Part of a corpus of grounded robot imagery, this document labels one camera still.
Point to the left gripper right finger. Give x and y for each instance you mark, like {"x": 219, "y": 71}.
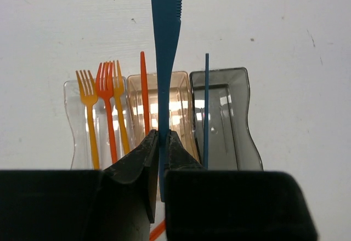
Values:
{"x": 205, "y": 204}

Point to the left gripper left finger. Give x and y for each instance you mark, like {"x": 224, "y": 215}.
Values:
{"x": 116, "y": 203}

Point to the blue chopstick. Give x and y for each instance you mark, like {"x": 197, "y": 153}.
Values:
{"x": 206, "y": 120}

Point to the yellow-orange fork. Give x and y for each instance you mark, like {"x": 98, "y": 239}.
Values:
{"x": 118, "y": 86}
{"x": 89, "y": 98}

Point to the red-orange knife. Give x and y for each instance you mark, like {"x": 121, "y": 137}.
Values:
{"x": 144, "y": 91}

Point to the red-orange fork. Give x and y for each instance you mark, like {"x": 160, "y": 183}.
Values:
{"x": 105, "y": 90}

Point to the blue knife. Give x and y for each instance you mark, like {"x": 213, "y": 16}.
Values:
{"x": 166, "y": 16}

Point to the clear plastic container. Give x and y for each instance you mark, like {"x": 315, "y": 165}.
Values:
{"x": 77, "y": 116}

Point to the smoky grey plastic container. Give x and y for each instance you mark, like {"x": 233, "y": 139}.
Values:
{"x": 230, "y": 144}

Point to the amber plastic container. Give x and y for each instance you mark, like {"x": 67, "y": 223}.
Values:
{"x": 180, "y": 108}

